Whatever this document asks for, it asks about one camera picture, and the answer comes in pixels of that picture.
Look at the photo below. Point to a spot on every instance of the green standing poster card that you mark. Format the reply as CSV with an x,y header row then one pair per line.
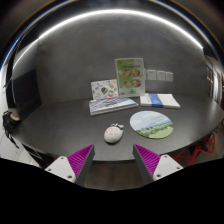
x,y
130,76

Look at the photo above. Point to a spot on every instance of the black monitor screen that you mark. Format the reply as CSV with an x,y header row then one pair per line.
x,y
26,94

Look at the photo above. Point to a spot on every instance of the white cartoon picture card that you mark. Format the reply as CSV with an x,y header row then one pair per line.
x,y
104,89

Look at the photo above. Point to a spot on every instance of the red metal table frame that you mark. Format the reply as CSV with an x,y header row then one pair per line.
x,y
206,145

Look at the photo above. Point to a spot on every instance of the white and blue book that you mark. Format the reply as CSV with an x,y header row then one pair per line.
x,y
159,100

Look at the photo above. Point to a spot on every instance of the round landscape mouse pad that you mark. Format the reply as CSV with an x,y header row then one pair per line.
x,y
151,124

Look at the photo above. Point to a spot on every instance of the white patterned keyboard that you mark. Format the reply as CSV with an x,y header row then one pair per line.
x,y
107,105

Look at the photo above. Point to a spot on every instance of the white wall socket plates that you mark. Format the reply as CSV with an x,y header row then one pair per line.
x,y
157,75

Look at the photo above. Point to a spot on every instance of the black bag with cables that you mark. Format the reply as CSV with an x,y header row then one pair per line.
x,y
9,125

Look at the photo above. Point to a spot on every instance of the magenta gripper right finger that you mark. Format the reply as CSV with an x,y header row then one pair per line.
x,y
152,166

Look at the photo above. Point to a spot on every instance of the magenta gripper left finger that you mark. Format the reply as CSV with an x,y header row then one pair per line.
x,y
75,167

